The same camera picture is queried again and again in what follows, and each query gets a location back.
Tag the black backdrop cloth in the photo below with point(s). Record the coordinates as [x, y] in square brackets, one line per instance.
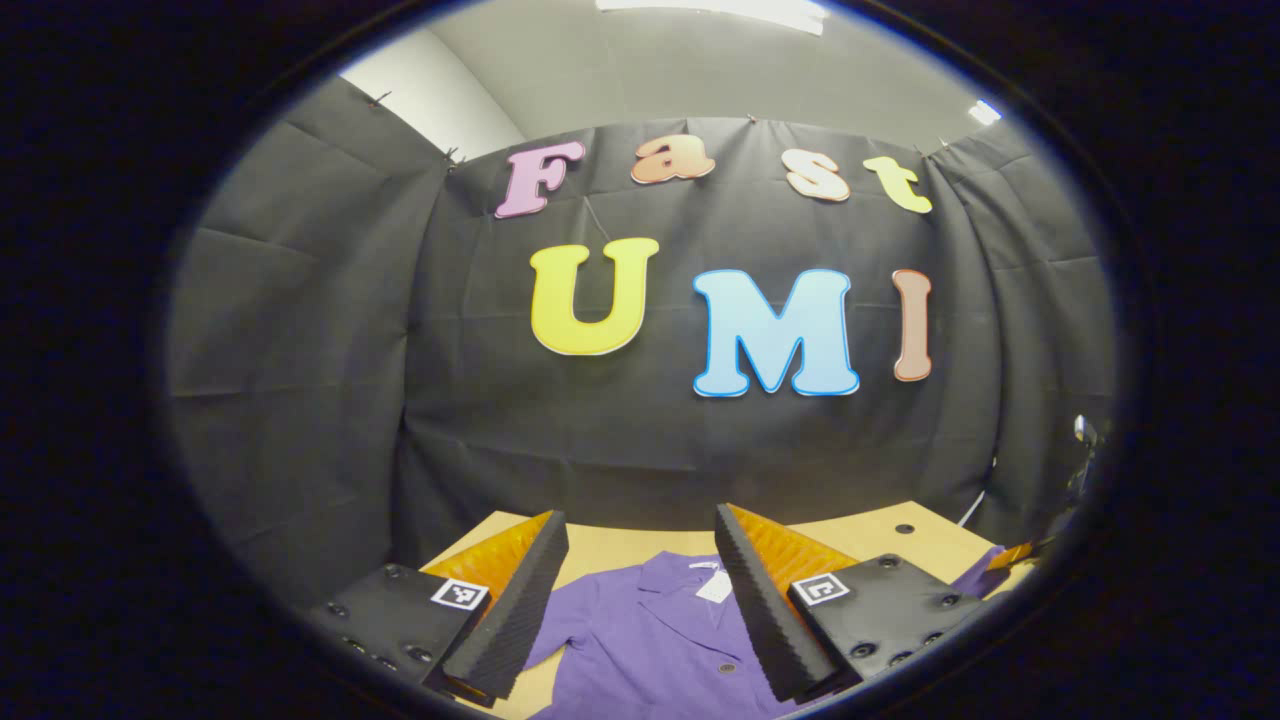
[450, 400]

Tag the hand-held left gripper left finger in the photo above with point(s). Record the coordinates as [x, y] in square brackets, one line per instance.
[520, 610]

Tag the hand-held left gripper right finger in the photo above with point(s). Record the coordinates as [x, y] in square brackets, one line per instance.
[755, 610]

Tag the purple button shirt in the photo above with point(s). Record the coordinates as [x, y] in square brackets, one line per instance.
[640, 650]

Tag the small ceiling light panel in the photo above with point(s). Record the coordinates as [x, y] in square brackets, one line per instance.
[985, 112]

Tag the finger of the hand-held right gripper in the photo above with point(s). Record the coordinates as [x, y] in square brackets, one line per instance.
[1025, 553]

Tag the long ceiling light panel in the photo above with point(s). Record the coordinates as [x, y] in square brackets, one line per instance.
[720, 12]

